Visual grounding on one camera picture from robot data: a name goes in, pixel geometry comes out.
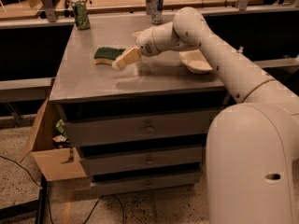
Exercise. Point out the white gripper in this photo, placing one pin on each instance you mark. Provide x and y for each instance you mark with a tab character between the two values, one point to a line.
145	43

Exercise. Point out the green and yellow sponge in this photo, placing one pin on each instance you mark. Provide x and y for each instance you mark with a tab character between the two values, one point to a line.
106	55

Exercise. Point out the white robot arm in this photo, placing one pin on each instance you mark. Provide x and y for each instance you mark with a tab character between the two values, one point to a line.
251	145

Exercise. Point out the silver blue redbull can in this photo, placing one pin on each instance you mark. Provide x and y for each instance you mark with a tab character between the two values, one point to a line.
156	9

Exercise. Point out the green soda can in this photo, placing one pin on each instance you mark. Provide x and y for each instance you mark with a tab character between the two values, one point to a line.
80	14

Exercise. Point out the white paper bowl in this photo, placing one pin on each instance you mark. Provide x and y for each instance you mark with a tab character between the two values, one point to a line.
195	61

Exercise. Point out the grey drawer cabinet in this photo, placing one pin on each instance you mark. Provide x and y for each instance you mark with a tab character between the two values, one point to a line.
140	128

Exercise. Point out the green wrapper in box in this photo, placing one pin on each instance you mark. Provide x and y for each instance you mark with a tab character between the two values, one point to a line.
60	135

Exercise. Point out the open cardboard box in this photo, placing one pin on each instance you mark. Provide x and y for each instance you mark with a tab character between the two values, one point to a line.
54	163

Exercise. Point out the metal frame post left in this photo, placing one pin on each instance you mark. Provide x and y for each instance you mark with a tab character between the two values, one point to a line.
49	10

